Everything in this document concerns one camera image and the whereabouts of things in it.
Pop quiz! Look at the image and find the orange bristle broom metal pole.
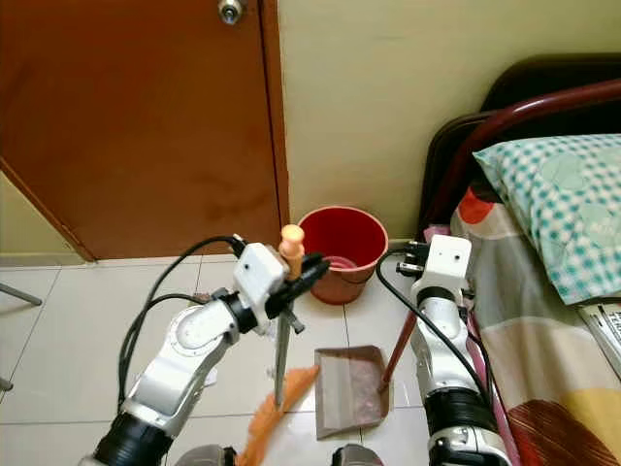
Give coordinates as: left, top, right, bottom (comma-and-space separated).
237, 224, 322, 466

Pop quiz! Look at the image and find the grey dustpan with red handle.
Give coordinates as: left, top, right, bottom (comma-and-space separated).
313, 309, 420, 441

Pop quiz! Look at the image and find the red plastic bucket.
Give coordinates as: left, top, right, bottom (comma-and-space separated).
296, 205, 390, 306

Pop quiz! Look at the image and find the grey robot right foot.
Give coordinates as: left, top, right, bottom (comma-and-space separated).
329, 443, 373, 466

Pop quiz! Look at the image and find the green checked pillow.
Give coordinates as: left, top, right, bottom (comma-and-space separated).
473, 133, 621, 308

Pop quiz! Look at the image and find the dark brown bed headboard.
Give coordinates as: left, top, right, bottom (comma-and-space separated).
415, 54, 621, 244

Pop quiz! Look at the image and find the brown wooden door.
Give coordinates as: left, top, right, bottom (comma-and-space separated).
0, 0, 290, 263

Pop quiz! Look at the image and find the silver round door knob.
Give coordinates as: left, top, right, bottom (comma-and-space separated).
218, 0, 245, 25

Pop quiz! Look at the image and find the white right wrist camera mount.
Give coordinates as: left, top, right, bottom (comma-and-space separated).
412, 234, 474, 298

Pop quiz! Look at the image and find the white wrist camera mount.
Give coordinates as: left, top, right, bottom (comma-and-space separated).
412, 234, 474, 298
232, 243, 293, 327

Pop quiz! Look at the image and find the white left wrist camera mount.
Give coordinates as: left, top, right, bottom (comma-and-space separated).
232, 243, 293, 327

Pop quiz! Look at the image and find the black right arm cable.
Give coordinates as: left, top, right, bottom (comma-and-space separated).
376, 247, 498, 394

